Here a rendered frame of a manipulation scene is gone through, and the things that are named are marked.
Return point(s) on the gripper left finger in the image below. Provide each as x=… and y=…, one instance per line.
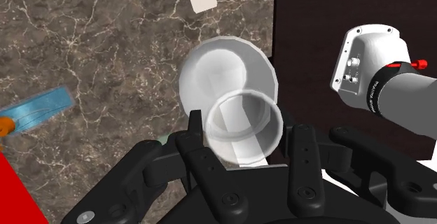
x=143, y=179

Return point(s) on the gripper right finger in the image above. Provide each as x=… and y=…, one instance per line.
x=305, y=168

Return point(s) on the pale green small thing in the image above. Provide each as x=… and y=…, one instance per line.
x=164, y=138

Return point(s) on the white cup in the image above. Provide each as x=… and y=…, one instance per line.
x=239, y=148

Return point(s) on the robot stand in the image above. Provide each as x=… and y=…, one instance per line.
x=307, y=45

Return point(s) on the blue flat rectangular thing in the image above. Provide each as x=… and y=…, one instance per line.
x=41, y=109

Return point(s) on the red flat block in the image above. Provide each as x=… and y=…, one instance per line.
x=17, y=196

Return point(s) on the white bowl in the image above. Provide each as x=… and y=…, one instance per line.
x=218, y=73

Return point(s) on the orange round thing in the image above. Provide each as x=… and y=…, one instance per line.
x=5, y=127

